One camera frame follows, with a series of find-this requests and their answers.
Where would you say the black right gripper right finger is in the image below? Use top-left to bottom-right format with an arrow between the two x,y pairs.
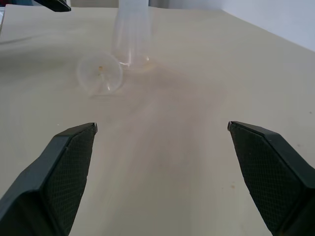
227,120 -> 315,236

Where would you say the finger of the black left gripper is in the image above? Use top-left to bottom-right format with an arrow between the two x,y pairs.
33,0 -> 72,12

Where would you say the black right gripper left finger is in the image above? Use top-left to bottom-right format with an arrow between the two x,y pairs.
0,122 -> 98,236

